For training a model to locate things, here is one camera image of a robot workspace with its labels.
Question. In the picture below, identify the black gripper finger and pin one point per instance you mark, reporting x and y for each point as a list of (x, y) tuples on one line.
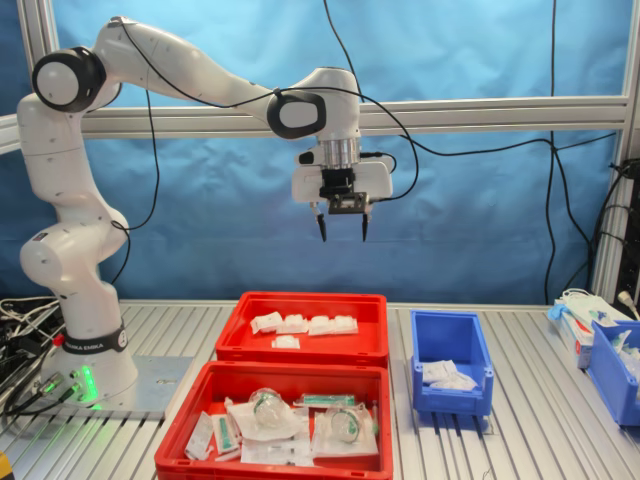
[(365, 225), (322, 227)]

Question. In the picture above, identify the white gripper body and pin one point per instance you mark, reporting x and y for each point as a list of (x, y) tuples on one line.
[(375, 180)]

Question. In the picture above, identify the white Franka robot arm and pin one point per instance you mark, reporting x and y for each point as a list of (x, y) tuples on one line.
[(175, 65)]

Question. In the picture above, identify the red crate holding bandages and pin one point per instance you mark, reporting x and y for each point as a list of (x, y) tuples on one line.
[(300, 305)]

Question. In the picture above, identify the white medical supplies box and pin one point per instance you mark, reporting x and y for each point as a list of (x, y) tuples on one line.
[(575, 340)]

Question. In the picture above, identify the yellow emergency stop box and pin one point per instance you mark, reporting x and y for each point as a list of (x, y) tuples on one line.
[(4, 467)]

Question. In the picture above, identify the blue fabric backdrop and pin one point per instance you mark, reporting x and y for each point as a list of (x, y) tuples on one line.
[(450, 235)]

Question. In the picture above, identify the clear packet in right bin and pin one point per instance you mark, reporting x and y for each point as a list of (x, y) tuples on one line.
[(285, 342)]

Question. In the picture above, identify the blue storage bin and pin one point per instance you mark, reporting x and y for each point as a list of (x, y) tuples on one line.
[(450, 335)]

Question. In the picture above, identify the red crate with medical supplies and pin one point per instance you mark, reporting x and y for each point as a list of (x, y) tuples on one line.
[(280, 380)]

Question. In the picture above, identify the green syringe pack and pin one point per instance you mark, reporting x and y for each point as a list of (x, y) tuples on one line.
[(325, 399)]

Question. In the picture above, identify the bagged clear oxygen mask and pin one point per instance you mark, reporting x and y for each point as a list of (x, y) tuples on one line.
[(345, 425), (267, 410)]

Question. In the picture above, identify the green printed white pouch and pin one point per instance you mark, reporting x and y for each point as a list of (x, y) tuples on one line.
[(223, 432)]

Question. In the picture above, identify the pile of blue face masks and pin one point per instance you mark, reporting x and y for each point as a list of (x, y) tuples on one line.
[(580, 305)]

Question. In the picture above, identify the flat pouch with black print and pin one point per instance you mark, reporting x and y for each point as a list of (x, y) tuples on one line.
[(275, 452)]

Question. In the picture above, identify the plain white pouch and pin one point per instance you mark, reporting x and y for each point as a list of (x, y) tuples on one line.
[(197, 435)]

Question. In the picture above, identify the black equipment rack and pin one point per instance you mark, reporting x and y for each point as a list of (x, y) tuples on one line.
[(631, 240)]

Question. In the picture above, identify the clear wrapped medical packs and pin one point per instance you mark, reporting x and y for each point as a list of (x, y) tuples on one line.
[(625, 355)]

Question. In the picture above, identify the blue bin with wrapped packs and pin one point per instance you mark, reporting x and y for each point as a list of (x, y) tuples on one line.
[(607, 390)]

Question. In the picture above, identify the aluminium profile frame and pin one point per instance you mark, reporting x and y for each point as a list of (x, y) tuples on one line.
[(450, 112)]

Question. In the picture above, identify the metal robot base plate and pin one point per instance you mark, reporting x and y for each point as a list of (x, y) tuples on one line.
[(160, 380)]

